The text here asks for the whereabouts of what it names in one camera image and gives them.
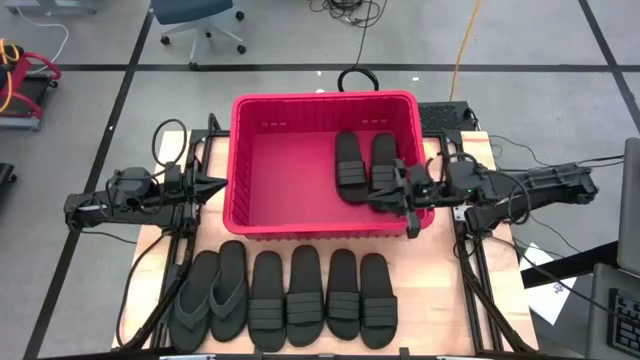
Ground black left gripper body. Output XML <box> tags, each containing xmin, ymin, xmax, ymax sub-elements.
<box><xmin>172</xmin><ymin>172</ymin><xmax>191</xmax><ymax>211</ymax></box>

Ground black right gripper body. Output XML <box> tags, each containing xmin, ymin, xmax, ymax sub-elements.
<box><xmin>398</xmin><ymin>166</ymin><xmax>444</xmax><ymax>209</ymax></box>

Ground black strap slide sandal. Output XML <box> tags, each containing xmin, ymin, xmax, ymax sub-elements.
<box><xmin>333</xmin><ymin>130</ymin><xmax>370</xmax><ymax>205</ymax></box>
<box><xmin>247</xmin><ymin>250</ymin><xmax>288</xmax><ymax>353</ymax></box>
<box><xmin>325</xmin><ymin>248</ymin><xmax>362</xmax><ymax>342</ymax></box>
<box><xmin>284</xmin><ymin>244</ymin><xmax>326</xmax><ymax>348</ymax></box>
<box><xmin>368</xmin><ymin>132</ymin><xmax>401</xmax><ymax>214</ymax></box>
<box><xmin>358</xmin><ymin>252</ymin><xmax>400</xmax><ymax>350</ymax></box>

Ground black flip flop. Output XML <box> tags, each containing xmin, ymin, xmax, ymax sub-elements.
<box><xmin>208</xmin><ymin>239</ymin><xmax>250</xmax><ymax>344</ymax></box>
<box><xmin>167</xmin><ymin>249</ymin><xmax>221</xmax><ymax>354</ymax></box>

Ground red plastic bin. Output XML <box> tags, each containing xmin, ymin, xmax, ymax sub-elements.
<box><xmin>222</xmin><ymin>89</ymin><xmax>436</xmax><ymax>242</ymax></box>

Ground white paper sheet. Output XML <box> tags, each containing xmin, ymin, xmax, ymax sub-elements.
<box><xmin>519</xmin><ymin>242</ymin><xmax>577</xmax><ymax>326</ymax></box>

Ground black beam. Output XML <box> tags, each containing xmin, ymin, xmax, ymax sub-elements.
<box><xmin>519</xmin><ymin>240</ymin><xmax>621</xmax><ymax>290</ymax></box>

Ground blue-grey office chair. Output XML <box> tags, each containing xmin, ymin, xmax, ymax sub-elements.
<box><xmin>149</xmin><ymin>0</ymin><xmax>248</xmax><ymax>70</ymax></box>

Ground black caster base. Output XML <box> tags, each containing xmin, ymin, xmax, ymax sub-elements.
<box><xmin>0</xmin><ymin>162</ymin><xmax>18</xmax><ymax>199</ymax></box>

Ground grey desk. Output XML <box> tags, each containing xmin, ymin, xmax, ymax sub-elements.
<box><xmin>583</xmin><ymin>262</ymin><xmax>640</xmax><ymax>360</ymax></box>

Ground grey monitor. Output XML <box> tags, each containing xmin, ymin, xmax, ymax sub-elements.
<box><xmin>616</xmin><ymin>137</ymin><xmax>640</xmax><ymax>277</ymax></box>

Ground grey desk foot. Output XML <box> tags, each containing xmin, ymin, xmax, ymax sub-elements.
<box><xmin>3</xmin><ymin>0</ymin><xmax>100</xmax><ymax>16</ymax></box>

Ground black keyboard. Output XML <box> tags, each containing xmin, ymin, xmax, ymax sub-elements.
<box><xmin>606</xmin><ymin>288</ymin><xmax>640</xmax><ymax>359</ymax></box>

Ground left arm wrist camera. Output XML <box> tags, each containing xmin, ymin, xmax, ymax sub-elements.
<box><xmin>164</xmin><ymin>163</ymin><xmax>183</xmax><ymax>194</ymax></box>

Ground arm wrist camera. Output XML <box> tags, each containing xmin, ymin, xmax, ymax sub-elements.
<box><xmin>164</xmin><ymin>163</ymin><xmax>183</xmax><ymax>194</ymax></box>
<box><xmin>414</xmin><ymin>166</ymin><xmax>435</xmax><ymax>197</ymax></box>

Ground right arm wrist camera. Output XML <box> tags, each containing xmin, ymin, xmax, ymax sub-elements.
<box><xmin>414</xmin><ymin>166</ymin><xmax>435</xmax><ymax>197</ymax></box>

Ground black aluminium table frame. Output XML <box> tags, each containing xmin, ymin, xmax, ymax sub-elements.
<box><xmin>434</xmin><ymin>128</ymin><xmax>539</xmax><ymax>354</ymax></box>
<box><xmin>119</xmin><ymin>112</ymin><xmax>232</xmax><ymax>351</ymax></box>

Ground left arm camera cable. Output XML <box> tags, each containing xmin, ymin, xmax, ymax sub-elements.
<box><xmin>150</xmin><ymin>117</ymin><xmax>189</xmax><ymax>170</ymax></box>

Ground black floor cable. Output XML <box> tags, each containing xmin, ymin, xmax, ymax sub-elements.
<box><xmin>115</xmin><ymin>232</ymin><xmax>169</xmax><ymax>349</ymax></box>

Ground black coiled cable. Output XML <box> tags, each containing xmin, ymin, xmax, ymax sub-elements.
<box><xmin>337</xmin><ymin>66</ymin><xmax>380</xmax><ymax>94</ymax></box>

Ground yellow floor cable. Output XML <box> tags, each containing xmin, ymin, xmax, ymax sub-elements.
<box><xmin>447</xmin><ymin>0</ymin><xmax>484</xmax><ymax>103</ymax></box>

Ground black cable bundle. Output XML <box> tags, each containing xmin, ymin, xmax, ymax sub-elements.
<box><xmin>308</xmin><ymin>0</ymin><xmax>389</xmax><ymax>29</ymax></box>

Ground red frame cart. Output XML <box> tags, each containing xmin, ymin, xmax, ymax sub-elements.
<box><xmin>0</xmin><ymin>38</ymin><xmax>63</xmax><ymax>133</ymax></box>

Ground white floor cable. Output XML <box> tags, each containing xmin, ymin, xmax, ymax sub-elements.
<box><xmin>13</xmin><ymin>5</ymin><xmax>71</xmax><ymax>76</ymax></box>

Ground yellow cable at cart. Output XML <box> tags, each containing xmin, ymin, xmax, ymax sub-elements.
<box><xmin>0</xmin><ymin>38</ymin><xmax>24</xmax><ymax>114</ymax></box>

